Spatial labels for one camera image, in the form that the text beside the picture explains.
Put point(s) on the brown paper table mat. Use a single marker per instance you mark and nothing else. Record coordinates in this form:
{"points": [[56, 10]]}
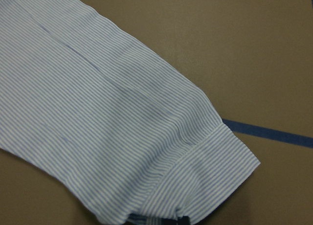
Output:
{"points": [[253, 59]]}

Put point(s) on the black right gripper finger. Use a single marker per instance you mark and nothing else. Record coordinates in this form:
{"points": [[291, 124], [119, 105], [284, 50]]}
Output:
{"points": [[143, 220]]}

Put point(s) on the blue striped button shirt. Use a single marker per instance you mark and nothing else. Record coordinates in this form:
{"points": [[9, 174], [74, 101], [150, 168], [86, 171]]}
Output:
{"points": [[98, 110]]}

